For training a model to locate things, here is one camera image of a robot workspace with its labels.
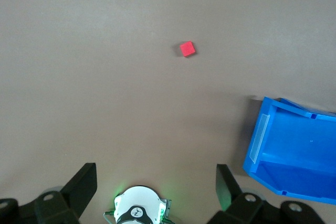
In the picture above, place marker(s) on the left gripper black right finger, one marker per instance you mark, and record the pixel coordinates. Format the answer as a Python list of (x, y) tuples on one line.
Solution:
[(249, 208)]

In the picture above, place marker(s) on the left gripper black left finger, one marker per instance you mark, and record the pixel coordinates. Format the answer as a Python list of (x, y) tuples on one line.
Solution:
[(52, 205)]

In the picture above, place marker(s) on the blue plastic storage bin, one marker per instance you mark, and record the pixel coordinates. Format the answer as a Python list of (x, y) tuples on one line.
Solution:
[(294, 155)]

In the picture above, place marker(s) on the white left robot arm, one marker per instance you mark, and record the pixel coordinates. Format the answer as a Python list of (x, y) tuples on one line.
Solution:
[(137, 203)]

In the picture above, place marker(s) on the red cube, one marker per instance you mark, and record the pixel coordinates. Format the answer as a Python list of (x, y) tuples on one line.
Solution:
[(187, 48)]

